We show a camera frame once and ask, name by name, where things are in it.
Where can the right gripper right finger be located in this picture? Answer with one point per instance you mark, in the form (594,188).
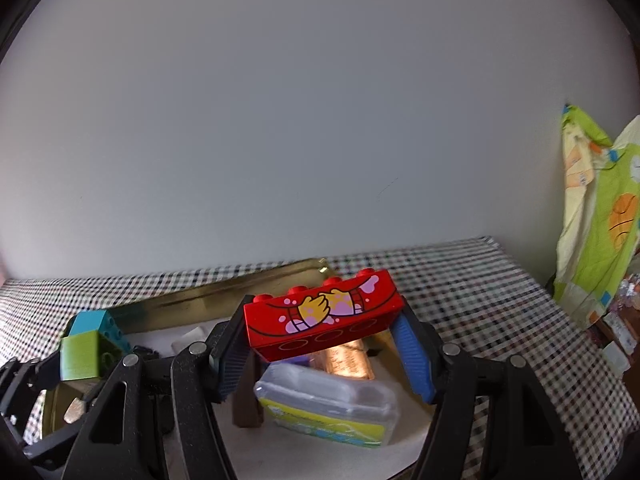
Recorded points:
(525,438)

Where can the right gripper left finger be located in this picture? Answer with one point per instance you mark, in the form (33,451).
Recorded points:
(201,377)

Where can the green toy cube brick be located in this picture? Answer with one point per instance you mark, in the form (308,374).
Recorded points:
(87,355)

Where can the teal toy brick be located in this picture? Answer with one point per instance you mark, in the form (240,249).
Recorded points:
(100,321)

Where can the white power adapter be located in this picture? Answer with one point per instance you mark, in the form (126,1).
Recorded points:
(197,334)

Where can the brown harmonica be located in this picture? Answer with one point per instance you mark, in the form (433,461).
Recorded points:
(247,412)

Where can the clear floss pick box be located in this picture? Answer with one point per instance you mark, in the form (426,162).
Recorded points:
(340,409)

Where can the rose gold compact case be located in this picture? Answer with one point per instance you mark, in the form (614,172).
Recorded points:
(348,360)

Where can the red toy brick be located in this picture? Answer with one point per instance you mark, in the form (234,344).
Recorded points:
(307,320)

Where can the white cork-top small box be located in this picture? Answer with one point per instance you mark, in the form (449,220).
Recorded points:
(85,391)

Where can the purple small block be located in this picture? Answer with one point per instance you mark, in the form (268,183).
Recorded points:
(297,360)

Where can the gold metal tin tray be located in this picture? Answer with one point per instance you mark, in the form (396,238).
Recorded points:
(272,451)

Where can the checkered tablecloth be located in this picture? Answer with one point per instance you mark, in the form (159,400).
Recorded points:
(472,291)

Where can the cluttered side table items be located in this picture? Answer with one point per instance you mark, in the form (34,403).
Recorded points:
(616,333)

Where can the green patterned hanging cloth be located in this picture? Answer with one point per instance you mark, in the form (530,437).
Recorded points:
(601,215)

